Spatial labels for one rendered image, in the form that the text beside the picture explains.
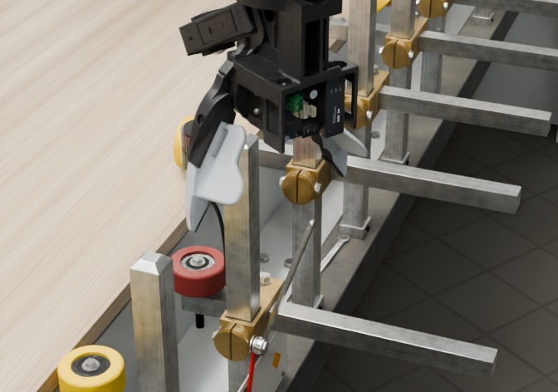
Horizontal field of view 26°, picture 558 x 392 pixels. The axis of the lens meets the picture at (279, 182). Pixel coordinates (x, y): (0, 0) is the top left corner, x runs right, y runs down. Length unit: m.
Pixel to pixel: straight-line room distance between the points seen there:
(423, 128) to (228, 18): 1.56
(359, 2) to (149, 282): 0.75
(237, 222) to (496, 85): 2.60
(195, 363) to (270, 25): 1.11
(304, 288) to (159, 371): 0.55
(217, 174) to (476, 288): 2.33
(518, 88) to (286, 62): 3.19
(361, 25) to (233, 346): 0.58
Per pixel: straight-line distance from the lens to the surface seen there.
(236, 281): 1.57
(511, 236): 3.45
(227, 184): 0.91
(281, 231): 2.25
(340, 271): 2.00
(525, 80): 4.02
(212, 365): 1.93
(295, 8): 0.85
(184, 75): 2.19
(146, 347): 1.35
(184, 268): 1.64
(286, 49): 0.87
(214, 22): 0.94
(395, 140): 2.26
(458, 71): 2.71
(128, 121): 2.04
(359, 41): 1.92
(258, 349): 1.59
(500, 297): 3.19
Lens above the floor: 1.83
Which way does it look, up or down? 30 degrees down
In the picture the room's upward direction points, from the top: straight up
